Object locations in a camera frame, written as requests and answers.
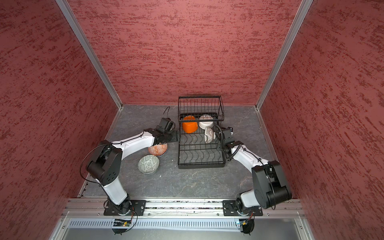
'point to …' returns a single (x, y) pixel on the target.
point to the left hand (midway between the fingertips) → (175, 139)
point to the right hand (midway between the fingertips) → (222, 147)
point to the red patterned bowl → (158, 149)
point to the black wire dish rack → (194, 152)
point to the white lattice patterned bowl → (209, 135)
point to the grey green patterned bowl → (148, 164)
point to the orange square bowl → (191, 127)
